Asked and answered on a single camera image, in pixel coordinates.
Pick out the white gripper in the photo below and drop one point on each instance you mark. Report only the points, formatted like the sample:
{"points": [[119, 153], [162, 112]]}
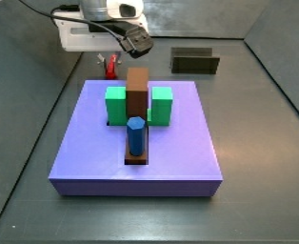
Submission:
{"points": [[96, 30]]}

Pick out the red peg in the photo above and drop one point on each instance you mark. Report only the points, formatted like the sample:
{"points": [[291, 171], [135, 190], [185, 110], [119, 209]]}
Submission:
{"points": [[111, 68]]}

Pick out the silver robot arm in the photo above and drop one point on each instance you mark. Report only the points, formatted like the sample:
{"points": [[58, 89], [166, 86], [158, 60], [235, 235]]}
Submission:
{"points": [[124, 5]]}

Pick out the purple board base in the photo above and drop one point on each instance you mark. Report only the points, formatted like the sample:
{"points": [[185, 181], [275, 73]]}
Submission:
{"points": [[183, 167]]}

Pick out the brown L-shaped block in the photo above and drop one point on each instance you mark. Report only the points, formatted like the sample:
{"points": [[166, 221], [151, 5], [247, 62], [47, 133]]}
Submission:
{"points": [[137, 107]]}

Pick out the green block left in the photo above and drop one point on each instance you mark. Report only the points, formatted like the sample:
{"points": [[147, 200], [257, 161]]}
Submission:
{"points": [[115, 104]]}

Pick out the green block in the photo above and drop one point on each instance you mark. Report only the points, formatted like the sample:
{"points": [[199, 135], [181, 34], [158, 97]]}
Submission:
{"points": [[162, 104], [115, 104]]}

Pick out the black angled holder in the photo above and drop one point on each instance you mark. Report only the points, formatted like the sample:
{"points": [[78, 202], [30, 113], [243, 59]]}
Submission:
{"points": [[194, 60]]}

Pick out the green block right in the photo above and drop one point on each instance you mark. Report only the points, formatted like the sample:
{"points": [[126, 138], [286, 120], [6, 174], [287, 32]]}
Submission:
{"points": [[162, 104]]}

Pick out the blue hexagonal peg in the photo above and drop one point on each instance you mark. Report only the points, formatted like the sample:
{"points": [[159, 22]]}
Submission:
{"points": [[137, 135]]}

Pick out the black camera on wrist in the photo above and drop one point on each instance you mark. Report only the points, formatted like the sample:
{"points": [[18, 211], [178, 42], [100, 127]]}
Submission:
{"points": [[137, 42]]}

